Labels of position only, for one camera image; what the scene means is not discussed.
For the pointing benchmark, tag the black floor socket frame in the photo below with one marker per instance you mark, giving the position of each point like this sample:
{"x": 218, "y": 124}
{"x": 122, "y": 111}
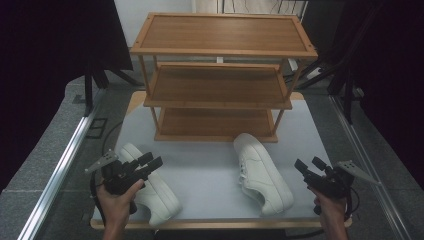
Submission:
{"x": 96, "y": 128}

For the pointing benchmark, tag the person's left hand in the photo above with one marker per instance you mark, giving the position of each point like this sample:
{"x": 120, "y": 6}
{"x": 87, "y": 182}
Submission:
{"x": 115, "y": 206}

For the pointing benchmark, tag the dark curtain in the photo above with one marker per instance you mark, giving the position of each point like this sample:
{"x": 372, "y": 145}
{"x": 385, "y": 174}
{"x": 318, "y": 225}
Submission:
{"x": 50, "y": 66}
{"x": 393, "y": 66}

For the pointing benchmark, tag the person's right hand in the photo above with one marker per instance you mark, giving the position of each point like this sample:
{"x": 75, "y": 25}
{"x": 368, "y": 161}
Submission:
{"x": 330, "y": 210}

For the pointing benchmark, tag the aluminium floor rail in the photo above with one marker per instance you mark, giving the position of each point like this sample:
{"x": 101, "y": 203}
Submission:
{"x": 60, "y": 166}
{"x": 370, "y": 166}

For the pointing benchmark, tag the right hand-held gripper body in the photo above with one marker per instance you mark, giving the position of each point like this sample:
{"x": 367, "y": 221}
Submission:
{"x": 333, "y": 183}

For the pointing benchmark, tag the three-tier wooden shoe rack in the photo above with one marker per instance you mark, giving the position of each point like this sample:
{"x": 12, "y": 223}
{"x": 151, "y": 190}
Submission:
{"x": 220, "y": 33}

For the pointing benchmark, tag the black metal stand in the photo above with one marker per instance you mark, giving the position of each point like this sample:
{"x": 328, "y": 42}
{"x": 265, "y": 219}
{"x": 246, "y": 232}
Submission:
{"x": 348, "y": 86}
{"x": 88, "y": 90}

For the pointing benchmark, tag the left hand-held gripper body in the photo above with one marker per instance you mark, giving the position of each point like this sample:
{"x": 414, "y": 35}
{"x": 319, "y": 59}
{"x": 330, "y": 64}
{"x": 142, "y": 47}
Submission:
{"x": 118, "y": 176}

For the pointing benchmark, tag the white power strip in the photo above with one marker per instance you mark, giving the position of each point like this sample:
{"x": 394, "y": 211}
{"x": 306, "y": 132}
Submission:
{"x": 314, "y": 73}

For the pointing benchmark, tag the white sneaker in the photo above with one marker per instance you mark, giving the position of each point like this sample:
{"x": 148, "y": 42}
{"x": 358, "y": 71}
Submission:
{"x": 263, "y": 176}
{"x": 160, "y": 196}

